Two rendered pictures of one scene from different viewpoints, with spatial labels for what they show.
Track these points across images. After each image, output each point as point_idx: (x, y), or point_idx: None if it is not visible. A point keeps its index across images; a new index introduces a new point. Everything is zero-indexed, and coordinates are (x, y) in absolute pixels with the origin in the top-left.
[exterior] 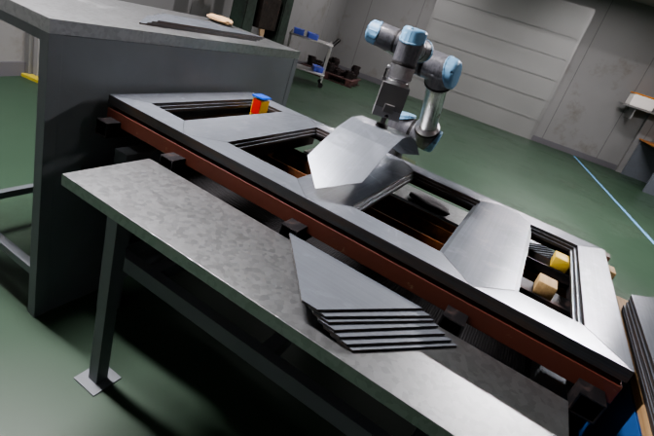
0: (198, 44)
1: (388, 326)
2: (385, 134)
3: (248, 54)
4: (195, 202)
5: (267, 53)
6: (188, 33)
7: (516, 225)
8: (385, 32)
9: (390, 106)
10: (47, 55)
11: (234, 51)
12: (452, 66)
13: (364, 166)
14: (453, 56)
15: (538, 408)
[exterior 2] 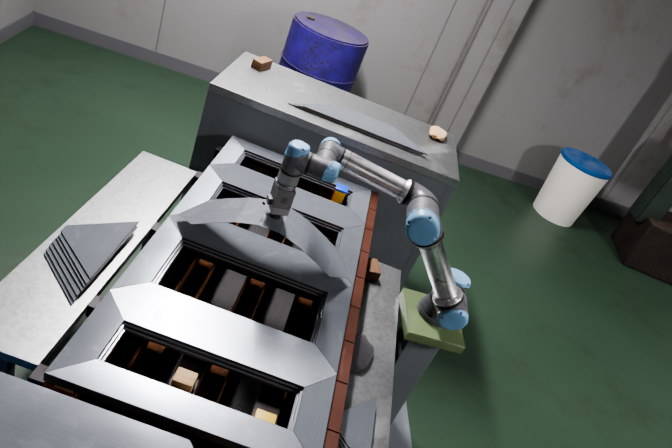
0: (317, 129)
1: (67, 264)
2: (256, 217)
3: (376, 156)
4: (157, 192)
5: (403, 164)
6: (321, 121)
7: (280, 366)
8: (319, 147)
9: (268, 197)
10: (205, 101)
11: (357, 147)
12: (411, 216)
13: (208, 219)
14: (428, 210)
15: (24, 341)
